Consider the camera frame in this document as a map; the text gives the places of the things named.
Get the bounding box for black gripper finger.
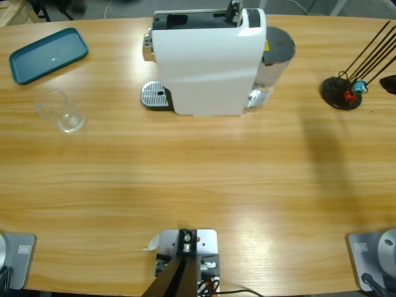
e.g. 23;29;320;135
379;74;396;95

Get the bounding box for blue coffee capsule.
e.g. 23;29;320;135
352;79;368;95

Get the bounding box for silver coffee machine lid lever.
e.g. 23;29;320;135
223;0;246;25

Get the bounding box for clear glass cup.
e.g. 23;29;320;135
33;89;86;134

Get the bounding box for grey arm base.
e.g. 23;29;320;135
0;232;37;291
345;228;396;292

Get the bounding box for white capsule coffee machine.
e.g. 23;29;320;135
142;7;267;118

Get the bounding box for black capsule holder with rods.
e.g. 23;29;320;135
319;20;396;111

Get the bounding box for clear water tank dark lid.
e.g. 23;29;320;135
246;26;296;109

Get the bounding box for chrome drip tray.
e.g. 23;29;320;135
140;80;173;111

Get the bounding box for white tape strip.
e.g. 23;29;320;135
142;234;161;252

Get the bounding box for teal rectangular tray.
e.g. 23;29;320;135
8;27;90;86

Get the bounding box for black chair legs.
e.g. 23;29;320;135
32;0;75;22

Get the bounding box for wooden crate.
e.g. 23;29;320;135
0;0;41;28

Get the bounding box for grey metal frame leg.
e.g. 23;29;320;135
331;0;349;16

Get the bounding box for black base cable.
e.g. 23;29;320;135
361;272;388;297
0;266;15;291

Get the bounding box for white mount block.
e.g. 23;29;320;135
154;228;221;293

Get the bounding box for black cable at mount block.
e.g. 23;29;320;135
216;288;264;297

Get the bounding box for orange wires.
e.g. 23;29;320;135
197;277;218;293

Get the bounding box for dark camera post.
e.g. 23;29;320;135
142;228;199;297

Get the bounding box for white floor cable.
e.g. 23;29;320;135
103;0;146;18

